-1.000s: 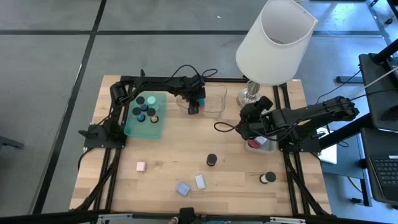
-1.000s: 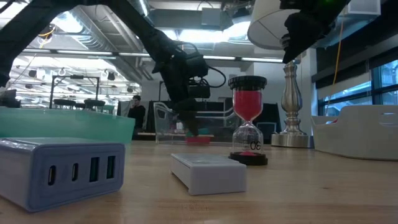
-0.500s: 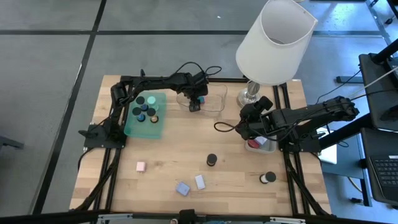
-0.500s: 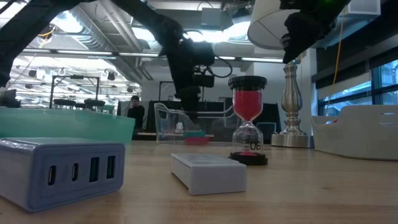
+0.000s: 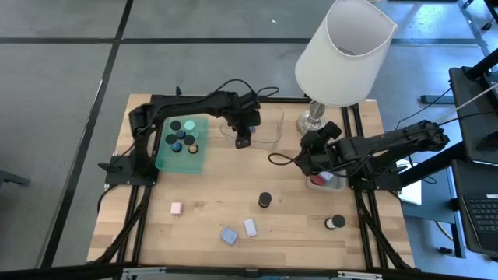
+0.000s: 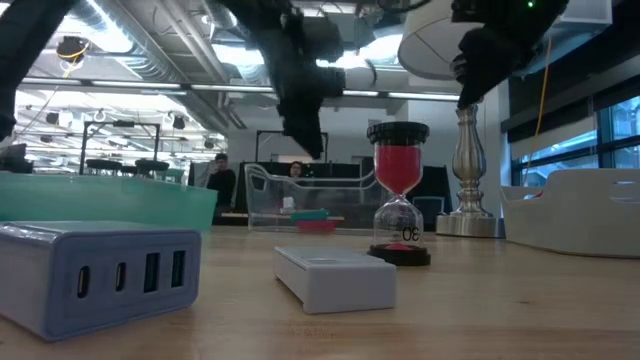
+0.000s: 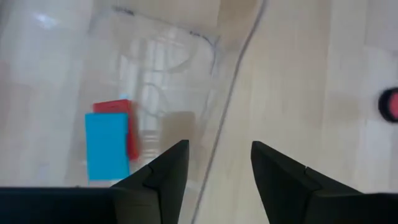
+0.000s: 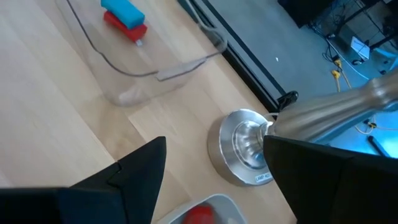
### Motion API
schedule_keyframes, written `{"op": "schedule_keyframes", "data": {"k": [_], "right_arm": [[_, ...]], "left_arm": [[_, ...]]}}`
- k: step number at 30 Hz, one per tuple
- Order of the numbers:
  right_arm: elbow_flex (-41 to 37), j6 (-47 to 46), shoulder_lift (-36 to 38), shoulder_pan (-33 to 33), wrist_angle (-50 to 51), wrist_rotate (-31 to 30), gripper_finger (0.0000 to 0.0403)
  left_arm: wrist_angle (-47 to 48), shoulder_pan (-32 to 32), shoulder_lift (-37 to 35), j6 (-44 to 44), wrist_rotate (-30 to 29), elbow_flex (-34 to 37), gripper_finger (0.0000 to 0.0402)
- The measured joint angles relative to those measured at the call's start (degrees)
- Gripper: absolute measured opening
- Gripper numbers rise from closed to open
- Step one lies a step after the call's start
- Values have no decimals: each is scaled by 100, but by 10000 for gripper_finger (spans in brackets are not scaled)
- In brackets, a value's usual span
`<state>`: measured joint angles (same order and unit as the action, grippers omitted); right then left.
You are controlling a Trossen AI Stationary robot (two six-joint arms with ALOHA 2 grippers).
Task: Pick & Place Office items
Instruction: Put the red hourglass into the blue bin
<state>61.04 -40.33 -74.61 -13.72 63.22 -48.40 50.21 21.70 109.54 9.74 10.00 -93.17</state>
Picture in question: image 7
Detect teal digital clock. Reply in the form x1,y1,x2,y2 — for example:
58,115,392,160
85,112,131,182

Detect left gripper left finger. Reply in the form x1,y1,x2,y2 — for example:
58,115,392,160
0,139,190,224

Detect red sand hourglass black caps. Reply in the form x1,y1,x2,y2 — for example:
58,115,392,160
377,87,398,123

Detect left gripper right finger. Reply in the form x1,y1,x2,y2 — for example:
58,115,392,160
251,141,398,224

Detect clear plastic tray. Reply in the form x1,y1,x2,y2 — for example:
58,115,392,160
0,0,269,224

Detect red wall charger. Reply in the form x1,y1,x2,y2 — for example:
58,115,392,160
92,98,141,162

